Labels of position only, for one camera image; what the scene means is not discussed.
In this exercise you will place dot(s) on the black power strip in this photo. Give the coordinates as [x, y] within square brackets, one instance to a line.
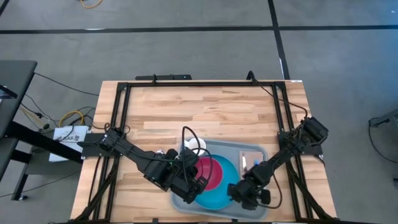
[164, 77]

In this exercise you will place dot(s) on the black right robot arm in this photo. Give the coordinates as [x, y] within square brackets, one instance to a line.
[273, 161]

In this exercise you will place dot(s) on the blue plate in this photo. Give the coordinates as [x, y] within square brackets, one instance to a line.
[230, 177]

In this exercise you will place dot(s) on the beige cloth napkin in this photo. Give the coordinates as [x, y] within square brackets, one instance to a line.
[252, 155]

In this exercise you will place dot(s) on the grey cart leg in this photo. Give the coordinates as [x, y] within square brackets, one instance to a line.
[385, 118]

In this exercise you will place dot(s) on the black desk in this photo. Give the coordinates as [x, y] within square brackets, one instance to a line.
[15, 74]

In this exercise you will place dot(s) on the black aluminium table frame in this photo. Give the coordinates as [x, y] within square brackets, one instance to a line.
[202, 84]

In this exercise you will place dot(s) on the pink bowl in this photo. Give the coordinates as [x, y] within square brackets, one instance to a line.
[214, 174]

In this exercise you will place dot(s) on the white mug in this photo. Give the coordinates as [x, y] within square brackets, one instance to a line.
[197, 144]

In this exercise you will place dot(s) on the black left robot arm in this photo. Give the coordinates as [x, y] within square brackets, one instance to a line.
[136, 154]

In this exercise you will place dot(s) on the white paper sheet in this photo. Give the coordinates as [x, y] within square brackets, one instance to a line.
[66, 137]

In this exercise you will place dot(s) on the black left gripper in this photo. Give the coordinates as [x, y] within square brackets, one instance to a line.
[186, 177]

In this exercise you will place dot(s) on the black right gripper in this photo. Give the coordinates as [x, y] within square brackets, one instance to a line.
[245, 191]

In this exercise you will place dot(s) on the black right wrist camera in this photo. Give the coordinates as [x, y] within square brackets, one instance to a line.
[265, 196]

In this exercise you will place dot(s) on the grey plastic tray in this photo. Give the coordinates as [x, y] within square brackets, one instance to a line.
[224, 149]

